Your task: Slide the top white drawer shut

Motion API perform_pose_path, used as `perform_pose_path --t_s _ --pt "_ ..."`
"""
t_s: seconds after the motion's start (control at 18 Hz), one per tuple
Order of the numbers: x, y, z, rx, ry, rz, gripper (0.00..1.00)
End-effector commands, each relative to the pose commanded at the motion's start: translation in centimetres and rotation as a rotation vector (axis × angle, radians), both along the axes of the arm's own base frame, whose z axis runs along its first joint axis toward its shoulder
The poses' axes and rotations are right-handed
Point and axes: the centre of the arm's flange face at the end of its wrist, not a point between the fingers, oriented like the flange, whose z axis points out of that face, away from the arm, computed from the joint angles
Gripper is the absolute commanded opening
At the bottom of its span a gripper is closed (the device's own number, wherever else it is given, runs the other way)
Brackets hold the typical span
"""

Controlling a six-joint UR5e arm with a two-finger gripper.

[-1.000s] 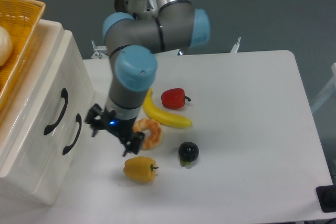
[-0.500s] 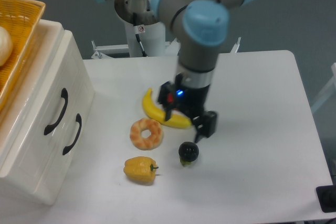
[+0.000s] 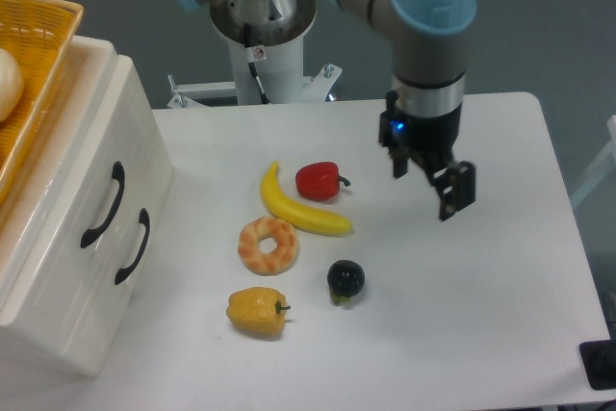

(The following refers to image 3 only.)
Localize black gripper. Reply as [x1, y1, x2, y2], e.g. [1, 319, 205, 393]
[378, 90, 476, 221]

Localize white top drawer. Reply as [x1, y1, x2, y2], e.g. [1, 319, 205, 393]
[1, 56, 173, 330]

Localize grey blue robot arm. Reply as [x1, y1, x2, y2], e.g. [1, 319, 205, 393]
[177, 0, 477, 220]

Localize white drawer cabinet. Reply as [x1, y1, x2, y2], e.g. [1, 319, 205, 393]
[1, 37, 173, 376]

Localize red bell pepper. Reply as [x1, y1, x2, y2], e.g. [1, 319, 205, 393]
[295, 162, 351, 202]

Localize yellow banana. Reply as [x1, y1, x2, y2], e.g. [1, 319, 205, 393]
[260, 162, 353, 237]

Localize dark purple eggplant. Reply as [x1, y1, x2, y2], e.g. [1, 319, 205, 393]
[326, 260, 365, 305]

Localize glazed donut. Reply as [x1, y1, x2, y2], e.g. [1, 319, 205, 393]
[237, 217, 299, 276]

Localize yellow bell pepper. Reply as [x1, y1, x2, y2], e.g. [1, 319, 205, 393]
[226, 287, 291, 336]

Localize black device at edge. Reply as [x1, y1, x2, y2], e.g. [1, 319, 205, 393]
[578, 340, 616, 391]

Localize orange wicker basket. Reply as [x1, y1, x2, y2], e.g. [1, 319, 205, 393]
[1, 0, 84, 197]

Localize white bread roll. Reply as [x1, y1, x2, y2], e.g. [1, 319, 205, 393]
[0, 49, 24, 122]

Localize white frame at right edge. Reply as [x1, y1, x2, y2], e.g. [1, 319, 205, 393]
[569, 116, 615, 209]

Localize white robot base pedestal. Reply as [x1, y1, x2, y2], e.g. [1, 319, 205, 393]
[167, 36, 343, 109]

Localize black lower drawer handle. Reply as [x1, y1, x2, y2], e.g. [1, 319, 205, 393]
[114, 208, 151, 286]

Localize black drawer handle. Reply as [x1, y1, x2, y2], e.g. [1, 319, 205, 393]
[114, 208, 151, 286]
[80, 161, 126, 249]

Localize black top drawer handle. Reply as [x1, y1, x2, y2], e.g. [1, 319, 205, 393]
[80, 161, 126, 249]

